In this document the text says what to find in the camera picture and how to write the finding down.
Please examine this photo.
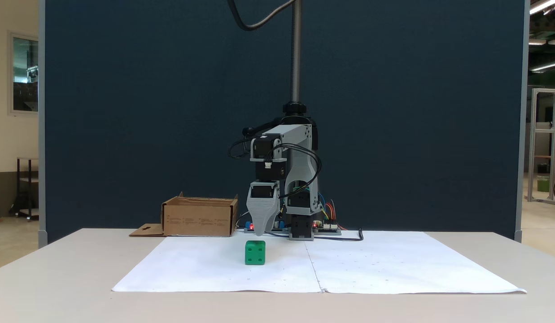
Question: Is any grey ribbed wide gripper finger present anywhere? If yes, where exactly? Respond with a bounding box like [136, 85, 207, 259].
[246, 197, 280, 237]

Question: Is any green die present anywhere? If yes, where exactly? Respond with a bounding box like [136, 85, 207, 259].
[245, 240, 267, 266]

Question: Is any blue circuit board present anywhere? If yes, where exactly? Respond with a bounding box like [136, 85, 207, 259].
[243, 220, 288, 234]

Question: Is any brown cardboard box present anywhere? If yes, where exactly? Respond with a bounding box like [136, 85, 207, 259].
[129, 192, 239, 238]

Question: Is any white paper sheet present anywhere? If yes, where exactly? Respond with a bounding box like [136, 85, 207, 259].
[304, 231, 528, 295]
[112, 236, 323, 293]

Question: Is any black pole clamp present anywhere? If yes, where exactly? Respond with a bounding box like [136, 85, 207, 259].
[242, 102, 319, 151]

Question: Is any dark blue partition panel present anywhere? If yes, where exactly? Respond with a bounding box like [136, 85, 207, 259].
[39, 0, 530, 245]

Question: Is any dark shelf cart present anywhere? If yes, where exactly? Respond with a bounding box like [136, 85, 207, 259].
[9, 157, 39, 222]

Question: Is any black servo cable bundle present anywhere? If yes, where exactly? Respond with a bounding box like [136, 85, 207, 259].
[227, 138, 255, 160]

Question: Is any circuit board with coloured wires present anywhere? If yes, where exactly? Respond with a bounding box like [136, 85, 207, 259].
[313, 220, 342, 236]

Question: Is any orange wire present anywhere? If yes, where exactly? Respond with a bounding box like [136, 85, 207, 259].
[325, 201, 346, 230]

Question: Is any black looped servo cable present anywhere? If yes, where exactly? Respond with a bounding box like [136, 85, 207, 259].
[266, 143, 323, 199]

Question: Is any black power cable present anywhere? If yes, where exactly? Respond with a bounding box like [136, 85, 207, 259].
[313, 228, 364, 242]

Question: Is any metal camera pole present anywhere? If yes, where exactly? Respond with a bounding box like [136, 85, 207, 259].
[289, 0, 303, 105]

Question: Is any grey camera cable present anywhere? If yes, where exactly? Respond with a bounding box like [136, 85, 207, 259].
[227, 0, 297, 32]

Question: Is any framed wall window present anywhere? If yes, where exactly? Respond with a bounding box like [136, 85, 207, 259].
[8, 31, 39, 115]

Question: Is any aluminium profile frame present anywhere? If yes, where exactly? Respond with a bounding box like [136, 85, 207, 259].
[527, 88, 555, 205]

